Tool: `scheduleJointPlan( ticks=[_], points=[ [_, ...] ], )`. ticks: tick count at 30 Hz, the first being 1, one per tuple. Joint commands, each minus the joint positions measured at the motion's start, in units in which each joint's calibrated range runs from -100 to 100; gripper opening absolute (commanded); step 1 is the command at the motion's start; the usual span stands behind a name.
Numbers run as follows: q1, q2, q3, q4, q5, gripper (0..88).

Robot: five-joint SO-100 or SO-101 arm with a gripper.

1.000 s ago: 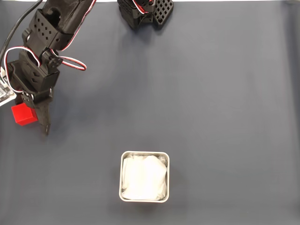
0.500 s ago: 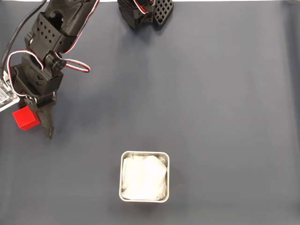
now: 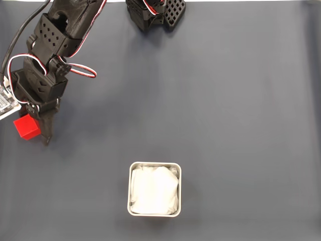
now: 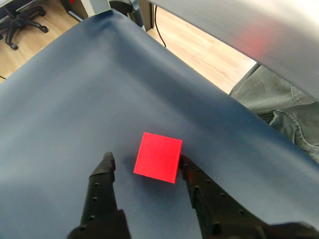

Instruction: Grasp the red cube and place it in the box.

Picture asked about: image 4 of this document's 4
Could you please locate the grey metal bar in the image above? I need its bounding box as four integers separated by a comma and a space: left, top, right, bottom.
147, 0, 319, 103

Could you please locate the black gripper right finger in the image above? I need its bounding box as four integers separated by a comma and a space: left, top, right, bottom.
178, 155, 273, 239

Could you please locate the person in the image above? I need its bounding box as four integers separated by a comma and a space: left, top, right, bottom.
228, 63, 319, 164

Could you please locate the red cube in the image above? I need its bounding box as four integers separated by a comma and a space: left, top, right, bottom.
133, 131, 183, 185

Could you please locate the black office chair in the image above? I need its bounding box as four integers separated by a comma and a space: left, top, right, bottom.
0, 4, 48, 51

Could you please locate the blue grey table mat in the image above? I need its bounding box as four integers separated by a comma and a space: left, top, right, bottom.
0, 8, 319, 239

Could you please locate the black cabinet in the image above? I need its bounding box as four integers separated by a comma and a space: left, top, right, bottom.
61, 0, 86, 22

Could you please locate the black floor cable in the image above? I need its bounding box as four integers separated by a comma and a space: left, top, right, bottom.
154, 4, 167, 48

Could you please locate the blue grey post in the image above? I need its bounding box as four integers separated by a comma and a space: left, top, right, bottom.
126, 0, 146, 27

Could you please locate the grey metal post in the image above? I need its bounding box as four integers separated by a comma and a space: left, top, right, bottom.
84, 0, 112, 19

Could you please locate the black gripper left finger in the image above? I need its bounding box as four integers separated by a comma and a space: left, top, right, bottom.
66, 151, 132, 239

